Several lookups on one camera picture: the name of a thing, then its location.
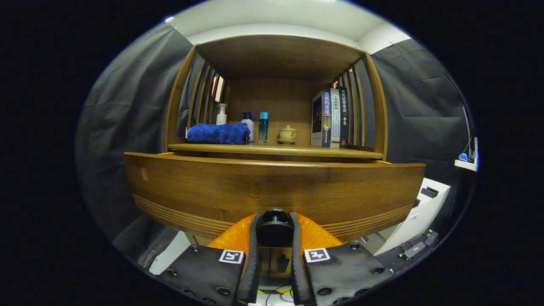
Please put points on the small blue object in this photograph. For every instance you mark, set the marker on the small blue object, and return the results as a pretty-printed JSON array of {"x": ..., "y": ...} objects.
[{"x": 463, "y": 157}]

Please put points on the white pump bottle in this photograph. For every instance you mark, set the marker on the white pump bottle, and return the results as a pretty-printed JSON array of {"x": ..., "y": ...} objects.
[{"x": 221, "y": 119}]

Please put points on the blue folded towel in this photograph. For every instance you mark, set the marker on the blue folded towel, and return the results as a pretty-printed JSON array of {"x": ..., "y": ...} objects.
[{"x": 216, "y": 134}]

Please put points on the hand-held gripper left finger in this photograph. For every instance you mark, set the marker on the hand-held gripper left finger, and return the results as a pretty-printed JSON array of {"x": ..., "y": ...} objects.
[{"x": 253, "y": 263}]

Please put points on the wooden countertop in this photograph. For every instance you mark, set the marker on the wooden countertop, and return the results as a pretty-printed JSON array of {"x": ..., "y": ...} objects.
[{"x": 276, "y": 149}]

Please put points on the wooden cabinet door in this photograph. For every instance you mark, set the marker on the wooden cabinet door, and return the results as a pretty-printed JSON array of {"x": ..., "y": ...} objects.
[
  {"x": 285, "y": 255},
  {"x": 265, "y": 261}
]

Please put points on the brown wooden cabinet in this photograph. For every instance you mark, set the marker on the brown wooden cabinet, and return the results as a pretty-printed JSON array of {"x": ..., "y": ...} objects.
[{"x": 272, "y": 97}]

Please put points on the beige lidded tea cup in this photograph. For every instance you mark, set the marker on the beige lidded tea cup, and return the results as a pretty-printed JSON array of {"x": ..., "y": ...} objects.
[{"x": 287, "y": 135}]

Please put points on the book with blue spine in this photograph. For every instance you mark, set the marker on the book with blue spine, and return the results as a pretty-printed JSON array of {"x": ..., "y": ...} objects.
[{"x": 318, "y": 121}]

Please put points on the black drawer knob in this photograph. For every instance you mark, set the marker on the black drawer knob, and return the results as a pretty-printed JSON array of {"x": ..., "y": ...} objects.
[{"x": 274, "y": 229}]

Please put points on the white desk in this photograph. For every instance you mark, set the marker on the white desk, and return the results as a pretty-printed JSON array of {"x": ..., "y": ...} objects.
[{"x": 465, "y": 165}]

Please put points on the clear blue bottle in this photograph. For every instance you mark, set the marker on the clear blue bottle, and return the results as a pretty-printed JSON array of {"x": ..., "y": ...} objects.
[{"x": 263, "y": 127}]

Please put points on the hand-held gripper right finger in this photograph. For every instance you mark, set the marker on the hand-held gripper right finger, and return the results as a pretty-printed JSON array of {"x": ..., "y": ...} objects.
[{"x": 296, "y": 272}]

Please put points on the white lotion bottle blue cap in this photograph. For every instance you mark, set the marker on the white lotion bottle blue cap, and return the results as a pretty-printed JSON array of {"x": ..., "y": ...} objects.
[{"x": 248, "y": 125}]

